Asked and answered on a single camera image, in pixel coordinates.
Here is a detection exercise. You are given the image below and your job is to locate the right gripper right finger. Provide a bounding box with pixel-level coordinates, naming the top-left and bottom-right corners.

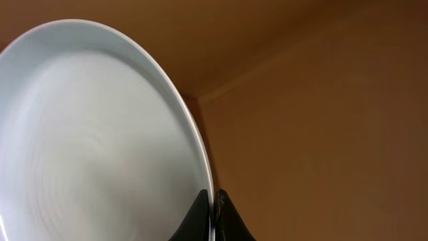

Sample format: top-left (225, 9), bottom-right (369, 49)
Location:
top-left (215, 189), bottom-right (255, 241)

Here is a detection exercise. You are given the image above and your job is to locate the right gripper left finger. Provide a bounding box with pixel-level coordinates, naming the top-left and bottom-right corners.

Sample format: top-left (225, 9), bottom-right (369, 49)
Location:
top-left (169, 189), bottom-right (210, 241)

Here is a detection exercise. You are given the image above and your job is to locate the light blue plate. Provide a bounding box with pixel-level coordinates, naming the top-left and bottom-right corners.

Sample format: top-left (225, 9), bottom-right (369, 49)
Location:
top-left (1, 19), bottom-right (214, 240)

